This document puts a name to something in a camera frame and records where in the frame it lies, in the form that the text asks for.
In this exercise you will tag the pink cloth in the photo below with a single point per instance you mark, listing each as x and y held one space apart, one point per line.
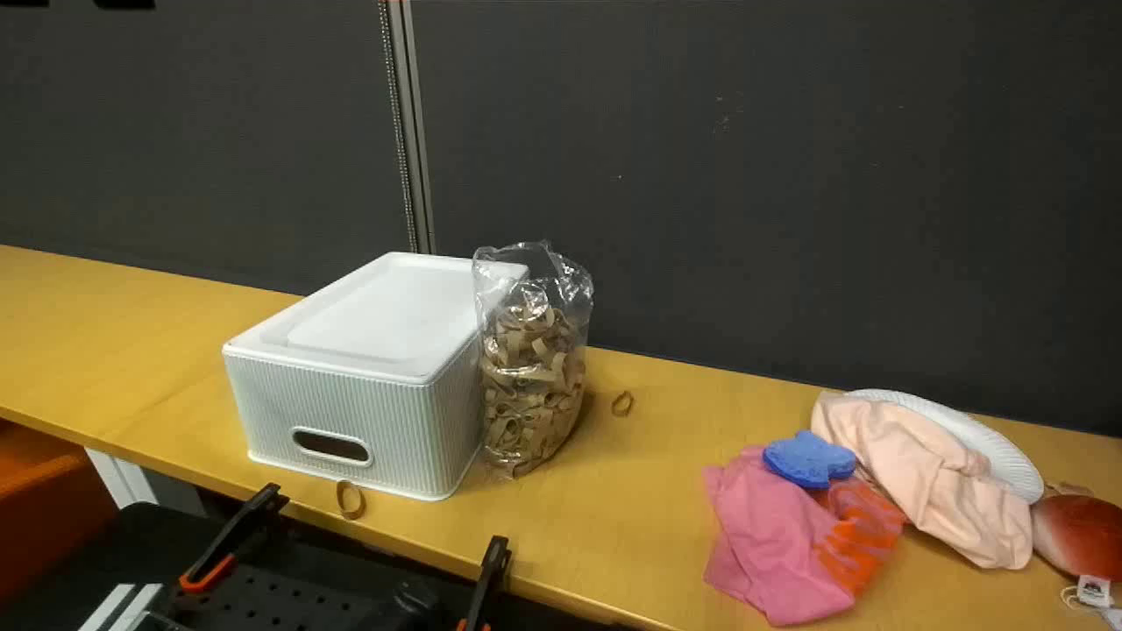
768 546

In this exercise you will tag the left black orange clamp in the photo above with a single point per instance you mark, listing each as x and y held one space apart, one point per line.
237 537

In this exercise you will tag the blue sponge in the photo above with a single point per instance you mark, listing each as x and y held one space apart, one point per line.
808 460

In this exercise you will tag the red round object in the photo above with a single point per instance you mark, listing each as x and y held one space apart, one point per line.
1078 534

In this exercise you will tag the metal wall rail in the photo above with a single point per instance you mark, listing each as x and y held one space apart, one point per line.
413 124

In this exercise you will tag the rubber band behind bag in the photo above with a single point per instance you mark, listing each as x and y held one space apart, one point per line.
621 404

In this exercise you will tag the clear bag of rubber bands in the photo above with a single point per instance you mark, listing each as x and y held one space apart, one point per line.
535 322

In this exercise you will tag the rubber band near box front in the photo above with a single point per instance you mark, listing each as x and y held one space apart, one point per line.
349 500

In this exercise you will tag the white plastic storage box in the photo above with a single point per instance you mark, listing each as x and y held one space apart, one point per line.
371 381

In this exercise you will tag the black orange clamp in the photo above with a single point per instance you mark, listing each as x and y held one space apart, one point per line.
237 537
494 571

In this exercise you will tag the right black orange clamp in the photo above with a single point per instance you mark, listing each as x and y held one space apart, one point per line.
494 571

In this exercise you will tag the orange silicone glove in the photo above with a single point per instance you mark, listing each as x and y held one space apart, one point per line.
864 534

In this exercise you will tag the peach cloth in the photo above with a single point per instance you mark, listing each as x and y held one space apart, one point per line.
940 485

